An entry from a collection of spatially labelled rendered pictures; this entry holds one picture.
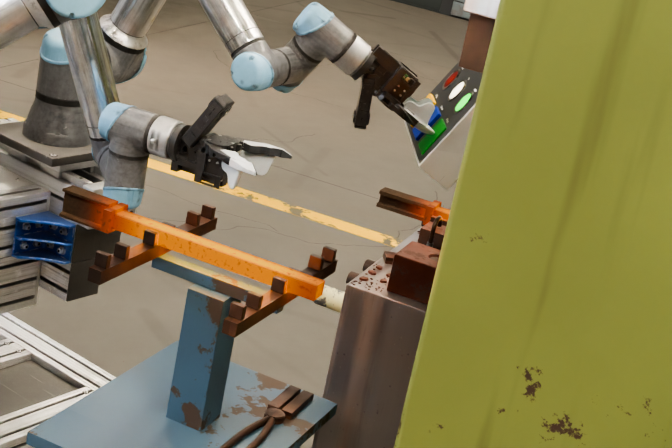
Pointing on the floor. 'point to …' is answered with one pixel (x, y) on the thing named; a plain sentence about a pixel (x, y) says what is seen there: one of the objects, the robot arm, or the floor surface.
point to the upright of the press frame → (560, 219)
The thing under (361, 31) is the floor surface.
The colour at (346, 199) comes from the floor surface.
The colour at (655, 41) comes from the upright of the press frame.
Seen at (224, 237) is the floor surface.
